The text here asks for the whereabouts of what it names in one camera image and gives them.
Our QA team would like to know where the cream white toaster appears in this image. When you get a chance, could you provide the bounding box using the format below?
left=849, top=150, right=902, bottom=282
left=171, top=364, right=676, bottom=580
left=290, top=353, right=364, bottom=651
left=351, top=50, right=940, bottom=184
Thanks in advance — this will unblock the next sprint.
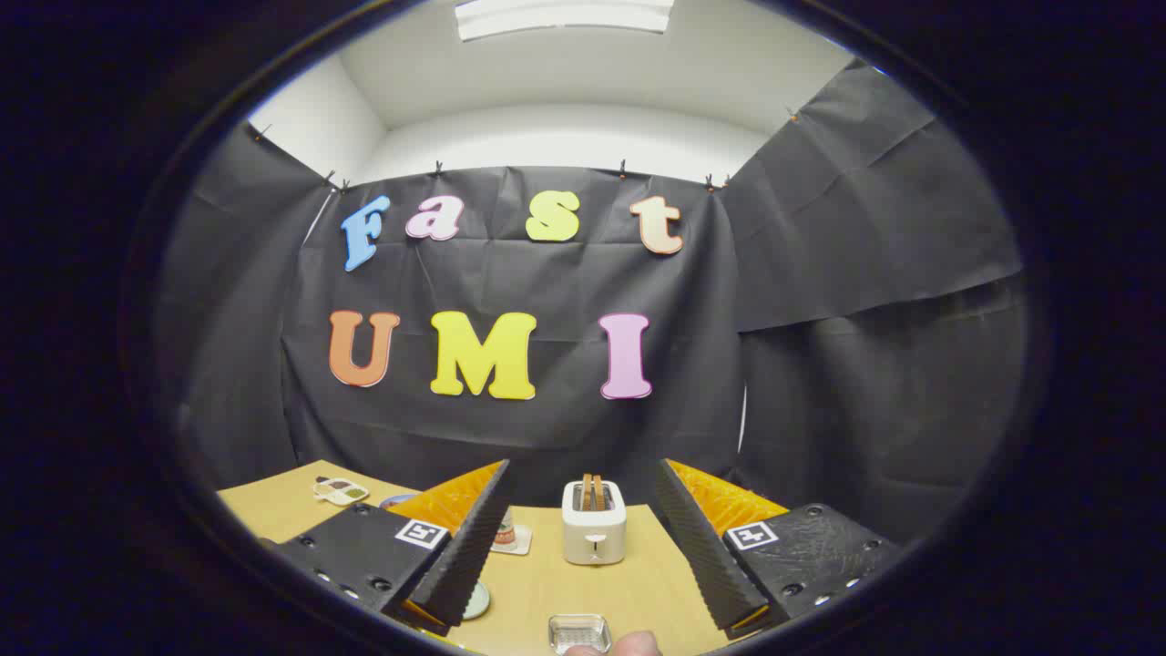
left=561, top=477, right=628, bottom=567

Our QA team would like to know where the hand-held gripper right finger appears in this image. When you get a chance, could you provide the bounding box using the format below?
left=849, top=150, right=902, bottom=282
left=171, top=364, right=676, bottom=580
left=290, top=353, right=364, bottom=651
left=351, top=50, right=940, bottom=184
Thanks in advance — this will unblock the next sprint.
left=654, top=458, right=903, bottom=639

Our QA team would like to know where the ceiling light panel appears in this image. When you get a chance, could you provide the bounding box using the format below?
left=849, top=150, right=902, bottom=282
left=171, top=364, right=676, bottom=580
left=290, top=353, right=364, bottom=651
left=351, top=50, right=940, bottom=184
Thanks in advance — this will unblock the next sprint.
left=454, top=0, right=676, bottom=43

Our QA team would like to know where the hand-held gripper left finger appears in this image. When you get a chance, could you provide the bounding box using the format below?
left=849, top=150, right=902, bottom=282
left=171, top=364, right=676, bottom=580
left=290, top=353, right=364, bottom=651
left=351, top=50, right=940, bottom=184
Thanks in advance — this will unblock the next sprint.
left=264, top=458, right=513, bottom=637

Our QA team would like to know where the white divided sauce dish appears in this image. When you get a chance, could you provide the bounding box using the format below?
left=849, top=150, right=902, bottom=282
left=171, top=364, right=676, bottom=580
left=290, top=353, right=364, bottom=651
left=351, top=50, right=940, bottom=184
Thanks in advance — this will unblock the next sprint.
left=312, top=477, right=371, bottom=507

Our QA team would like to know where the silver wire rack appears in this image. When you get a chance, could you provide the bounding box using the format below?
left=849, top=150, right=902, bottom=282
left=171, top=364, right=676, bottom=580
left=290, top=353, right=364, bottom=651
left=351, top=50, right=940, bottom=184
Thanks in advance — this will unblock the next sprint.
left=547, top=613, right=612, bottom=654

